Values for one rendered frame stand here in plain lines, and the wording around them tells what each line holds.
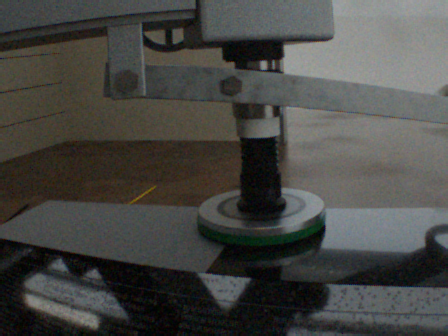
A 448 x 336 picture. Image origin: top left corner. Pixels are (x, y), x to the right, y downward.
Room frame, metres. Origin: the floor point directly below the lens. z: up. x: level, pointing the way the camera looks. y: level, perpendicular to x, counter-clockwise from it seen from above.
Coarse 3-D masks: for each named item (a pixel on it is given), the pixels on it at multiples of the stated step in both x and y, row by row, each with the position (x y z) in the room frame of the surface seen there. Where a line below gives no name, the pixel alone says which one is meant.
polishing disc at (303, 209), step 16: (240, 192) 0.81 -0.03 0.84; (288, 192) 0.78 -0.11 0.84; (304, 192) 0.78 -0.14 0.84; (208, 208) 0.72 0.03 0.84; (224, 208) 0.72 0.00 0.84; (288, 208) 0.70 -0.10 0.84; (304, 208) 0.69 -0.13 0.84; (320, 208) 0.68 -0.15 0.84; (208, 224) 0.66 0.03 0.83; (224, 224) 0.64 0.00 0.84; (240, 224) 0.64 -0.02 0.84; (256, 224) 0.63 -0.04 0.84; (272, 224) 0.63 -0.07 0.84; (288, 224) 0.62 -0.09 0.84; (304, 224) 0.63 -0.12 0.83
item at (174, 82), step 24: (168, 72) 0.64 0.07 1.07; (192, 72) 0.64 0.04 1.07; (216, 72) 0.65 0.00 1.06; (240, 72) 0.65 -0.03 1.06; (264, 72) 0.66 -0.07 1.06; (168, 96) 0.64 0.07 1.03; (192, 96) 0.64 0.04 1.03; (216, 96) 0.65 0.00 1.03; (240, 96) 0.65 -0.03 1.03; (264, 96) 0.66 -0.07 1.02; (288, 96) 0.67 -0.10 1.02; (312, 96) 0.67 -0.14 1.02; (336, 96) 0.68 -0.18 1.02; (360, 96) 0.69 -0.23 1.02; (384, 96) 0.70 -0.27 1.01; (408, 96) 0.71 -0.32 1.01; (432, 96) 0.72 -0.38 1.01; (432, 120) 0.72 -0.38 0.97
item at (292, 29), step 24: (216, 0) 0.60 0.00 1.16; (240, 0) 0.61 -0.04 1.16; (264, 0) 0.61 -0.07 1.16; (288, 0) 0.62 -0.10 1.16; (312, 0) 0.62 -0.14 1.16; (192, 24) 0.67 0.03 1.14; (216, 24) 0.60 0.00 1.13; (240, 24) 0.61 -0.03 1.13; (264, 24) 0.61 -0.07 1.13; (288, 24) 0.62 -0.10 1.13; (312, 24) 0.62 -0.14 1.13; (192, 48) 0.76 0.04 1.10; (216, 48) 0.81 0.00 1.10; (240, 48) 0.68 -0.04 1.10; (264, 48) 0.67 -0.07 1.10
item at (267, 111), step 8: (240, 64) 0.70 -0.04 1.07; (248, 64) 0.69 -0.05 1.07; (256, 64) 0.69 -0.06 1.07; (264, 64) 0.69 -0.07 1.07; (272, 64) 0.71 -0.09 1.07; (272, 72) 0.69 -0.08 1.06; (280, 72) 0.70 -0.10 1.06; (232, 104) 0.71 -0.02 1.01; (240, 104) 0.69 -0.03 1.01; (248, 104) 0.69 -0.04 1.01; (256, 104) 0.68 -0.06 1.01; (232, 112) 0.72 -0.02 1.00; (240, 112) 0.69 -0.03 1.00; (248, 112) 0.69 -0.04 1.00; (256, 112) 0.68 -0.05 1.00; (264, 112) 0.68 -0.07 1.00; (272, 112) 0.69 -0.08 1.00; (280, 112) 0.70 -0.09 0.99
